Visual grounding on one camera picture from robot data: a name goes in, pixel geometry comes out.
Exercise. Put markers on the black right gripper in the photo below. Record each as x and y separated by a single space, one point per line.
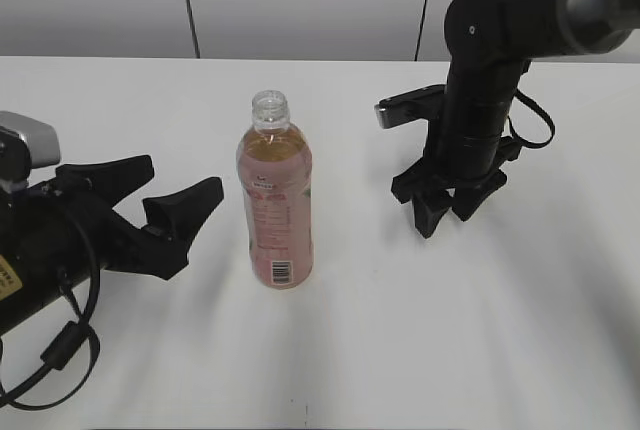
460 156

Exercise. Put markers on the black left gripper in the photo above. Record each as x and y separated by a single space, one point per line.
64 231

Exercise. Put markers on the pink label tea bottle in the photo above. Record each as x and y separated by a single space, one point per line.
274 166

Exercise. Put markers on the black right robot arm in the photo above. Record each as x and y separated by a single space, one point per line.
492 44

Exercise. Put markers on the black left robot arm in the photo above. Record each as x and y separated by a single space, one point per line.
61 229

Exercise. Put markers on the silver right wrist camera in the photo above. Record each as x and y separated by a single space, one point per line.
421 104

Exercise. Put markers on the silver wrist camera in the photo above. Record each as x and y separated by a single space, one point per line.
26 144
421 104

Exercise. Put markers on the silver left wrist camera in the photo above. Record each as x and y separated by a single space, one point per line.
26 144

